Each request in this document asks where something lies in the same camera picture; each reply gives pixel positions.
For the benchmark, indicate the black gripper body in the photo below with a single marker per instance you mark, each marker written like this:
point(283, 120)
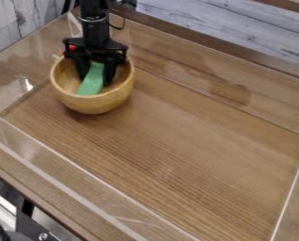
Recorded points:
point(111, 50)

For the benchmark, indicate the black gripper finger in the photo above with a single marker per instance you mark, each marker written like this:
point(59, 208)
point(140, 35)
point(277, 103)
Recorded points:
point(83, 65)
point(109, 71)

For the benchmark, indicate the brown wooden bowl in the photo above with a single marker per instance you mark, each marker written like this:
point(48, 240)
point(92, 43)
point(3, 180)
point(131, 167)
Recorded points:
point(87, 95)

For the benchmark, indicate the green rectangular block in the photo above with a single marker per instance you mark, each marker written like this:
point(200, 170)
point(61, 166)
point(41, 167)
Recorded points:
point(91, 84)

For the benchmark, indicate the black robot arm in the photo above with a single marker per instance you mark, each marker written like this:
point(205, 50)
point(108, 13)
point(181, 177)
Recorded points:
point(95, 46)

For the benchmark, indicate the red plush tomato toy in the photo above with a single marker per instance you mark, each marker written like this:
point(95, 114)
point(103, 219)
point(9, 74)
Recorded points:
point(56, 57)

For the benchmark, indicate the clear acrylic corner bracket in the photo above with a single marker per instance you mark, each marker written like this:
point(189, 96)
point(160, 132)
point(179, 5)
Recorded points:
point(75, 26)

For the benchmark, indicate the black table leg bracket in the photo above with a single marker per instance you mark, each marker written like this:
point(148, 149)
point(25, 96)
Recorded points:
point(27, 226)

